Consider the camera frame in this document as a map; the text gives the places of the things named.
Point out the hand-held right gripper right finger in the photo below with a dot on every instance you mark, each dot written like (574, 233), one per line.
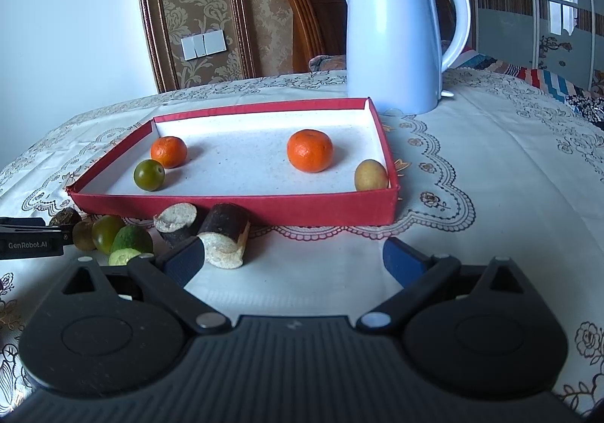
(401, 258)

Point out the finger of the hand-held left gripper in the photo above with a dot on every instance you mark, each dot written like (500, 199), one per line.
(28, 221)

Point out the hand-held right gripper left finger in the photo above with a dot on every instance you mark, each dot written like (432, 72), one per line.
(186, 258)

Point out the eggplant piece cut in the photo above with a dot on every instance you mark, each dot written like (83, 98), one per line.
(177, 222)

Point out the brown water chestnut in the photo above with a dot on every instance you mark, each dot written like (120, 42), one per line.
(65, 218)

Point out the eggplant piece with bite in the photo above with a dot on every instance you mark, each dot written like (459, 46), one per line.
(224, 229)

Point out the green cucumber piece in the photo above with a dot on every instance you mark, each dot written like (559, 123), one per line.
(134, 240)

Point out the yellow-brown round fruit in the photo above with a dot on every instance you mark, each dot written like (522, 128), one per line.
(371, 175)

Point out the green round tomato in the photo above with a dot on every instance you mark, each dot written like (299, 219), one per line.
(108, 233)
(149, 175)

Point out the small orange tangerine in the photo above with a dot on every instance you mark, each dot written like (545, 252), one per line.
(169, 152)

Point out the shallow red cardboard box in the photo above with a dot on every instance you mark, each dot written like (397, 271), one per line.
(264, 159)

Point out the large orange tangerine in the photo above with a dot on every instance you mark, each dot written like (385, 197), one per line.
(310, 150)

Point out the small brown-green kiwi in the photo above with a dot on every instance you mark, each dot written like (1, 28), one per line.
(83, 235)

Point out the embroidered cream tablecloth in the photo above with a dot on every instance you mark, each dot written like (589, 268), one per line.
(509, 196)

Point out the patterned pink pillow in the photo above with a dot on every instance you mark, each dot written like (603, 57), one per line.
(328, 63)

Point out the white electric kettle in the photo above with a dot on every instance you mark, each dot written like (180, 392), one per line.
(391, 41)

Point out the colourful striped blanket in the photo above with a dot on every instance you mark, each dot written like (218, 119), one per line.
(542, 78)

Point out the dark floral cloth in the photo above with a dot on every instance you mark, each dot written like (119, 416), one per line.
(587, 109)

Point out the brown wooden chair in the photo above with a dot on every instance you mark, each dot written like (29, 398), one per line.
(311, 22)

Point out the wardrobe with floral sliding doors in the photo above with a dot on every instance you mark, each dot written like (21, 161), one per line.
(519, 3)

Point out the white wall switch panel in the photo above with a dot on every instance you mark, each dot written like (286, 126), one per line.
(204, 44)

